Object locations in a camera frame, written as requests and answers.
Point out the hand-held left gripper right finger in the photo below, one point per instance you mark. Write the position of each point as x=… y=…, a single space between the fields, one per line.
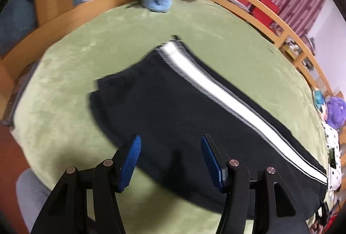
x=213 y=163

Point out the black pants with white stripe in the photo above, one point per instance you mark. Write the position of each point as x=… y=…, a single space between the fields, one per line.
x=167 y=104

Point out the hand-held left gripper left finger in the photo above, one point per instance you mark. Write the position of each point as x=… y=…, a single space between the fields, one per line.
x=130 y=162

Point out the wooden bed rail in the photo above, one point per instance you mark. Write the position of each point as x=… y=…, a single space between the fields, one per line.
x=273 y=22

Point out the grey cloth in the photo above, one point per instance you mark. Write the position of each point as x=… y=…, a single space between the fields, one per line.
x=31 y=196

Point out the purple plush toy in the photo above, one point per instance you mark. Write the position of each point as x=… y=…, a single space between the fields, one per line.
x=336 y=112

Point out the white polka dot cloth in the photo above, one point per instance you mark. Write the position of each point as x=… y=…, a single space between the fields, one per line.
x=331 y=139

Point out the green fleece blanket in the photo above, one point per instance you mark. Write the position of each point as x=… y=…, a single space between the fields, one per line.
x=67 y=93

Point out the teal plush toy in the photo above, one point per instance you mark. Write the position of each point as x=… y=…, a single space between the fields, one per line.
x=319 y=99

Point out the patterned mattress edge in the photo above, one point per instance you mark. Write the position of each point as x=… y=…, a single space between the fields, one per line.
x=19 y=93

